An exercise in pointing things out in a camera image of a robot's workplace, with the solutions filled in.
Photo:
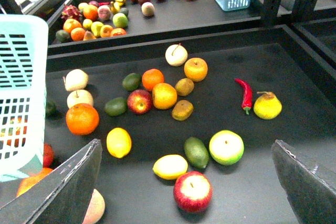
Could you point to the peach far shelf centre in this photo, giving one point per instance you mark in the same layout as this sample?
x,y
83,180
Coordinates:
x,y
148,9

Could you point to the green apple far shelf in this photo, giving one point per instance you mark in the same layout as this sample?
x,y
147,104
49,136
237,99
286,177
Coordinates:
x,y
120,20

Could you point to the green white apple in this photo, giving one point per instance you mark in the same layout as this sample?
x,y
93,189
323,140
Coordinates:
x,y
226,147

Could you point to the red apple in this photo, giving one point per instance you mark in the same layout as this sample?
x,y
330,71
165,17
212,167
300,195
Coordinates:
x,y
139,101
193,192

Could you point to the large orange left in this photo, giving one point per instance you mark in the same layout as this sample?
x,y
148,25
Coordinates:
x,y
82,119

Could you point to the green avocado front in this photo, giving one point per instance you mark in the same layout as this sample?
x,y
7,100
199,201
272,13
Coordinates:
x,y
196,152

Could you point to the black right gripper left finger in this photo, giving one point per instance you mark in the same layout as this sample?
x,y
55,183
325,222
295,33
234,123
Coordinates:
x,y
63,196

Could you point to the yellow apple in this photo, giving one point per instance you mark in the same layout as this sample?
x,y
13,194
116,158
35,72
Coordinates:
x,y
196,69

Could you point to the light teal plastic basket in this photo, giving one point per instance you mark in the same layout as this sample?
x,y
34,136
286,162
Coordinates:
x,y
24,41

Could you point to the red apple middle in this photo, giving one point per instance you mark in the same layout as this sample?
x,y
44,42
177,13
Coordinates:
x,y
139,101

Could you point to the yellow pear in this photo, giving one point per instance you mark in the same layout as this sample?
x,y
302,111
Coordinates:
x,y
267,106

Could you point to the orange front far shelf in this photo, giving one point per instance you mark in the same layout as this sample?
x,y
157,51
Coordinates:
x,y
77,34

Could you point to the dragon fruit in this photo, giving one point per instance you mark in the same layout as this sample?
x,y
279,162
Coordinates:
x,y
71,12

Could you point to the black metal shelving rack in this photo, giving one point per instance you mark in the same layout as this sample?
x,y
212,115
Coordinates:
x,y
271,59

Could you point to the red apple front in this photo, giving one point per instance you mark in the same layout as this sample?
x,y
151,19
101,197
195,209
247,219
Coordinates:
x,y
193,192

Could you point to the red chili pepper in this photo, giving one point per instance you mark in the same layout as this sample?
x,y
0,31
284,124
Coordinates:
x,y
247,100

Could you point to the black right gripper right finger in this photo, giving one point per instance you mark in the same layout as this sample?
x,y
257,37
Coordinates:
x,y
309,186

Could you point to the white pear top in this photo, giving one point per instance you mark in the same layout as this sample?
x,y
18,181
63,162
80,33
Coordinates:
x,y
176,55

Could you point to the yellow lemon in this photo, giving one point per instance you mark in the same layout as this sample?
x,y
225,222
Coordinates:
x,y
170,167
119,142

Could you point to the pink peach near basket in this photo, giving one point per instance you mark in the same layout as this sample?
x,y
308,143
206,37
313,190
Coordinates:
x,y
95,209

